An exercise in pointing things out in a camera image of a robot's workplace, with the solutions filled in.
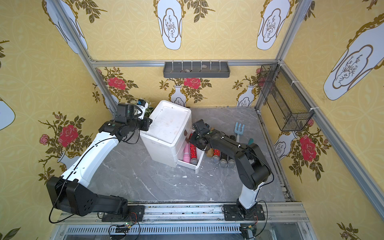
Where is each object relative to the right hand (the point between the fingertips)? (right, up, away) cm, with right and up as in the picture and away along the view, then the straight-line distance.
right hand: (187, 142), depth 91 cm
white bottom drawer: (+8, -7, -3) cm, 11 cm away
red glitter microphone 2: (+17, -9, -1) cm, 19 cm away
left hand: (-20, +13, -10) cm, 26 cm away
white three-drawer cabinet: (-9, +8, -13) cm, 17 cm away
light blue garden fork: (+36, +5, +15) cm, 40 cm away
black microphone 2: (+26, -11, -3) cm, 29 cm away
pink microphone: (0, -7, -1) cm, 7 cm away
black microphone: (+21, -11, -3) cm, 24 cm away
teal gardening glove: (+42, 0, +10) cm, 44 cm away
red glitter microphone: (+3, -5, +1) cm, 6 cm away
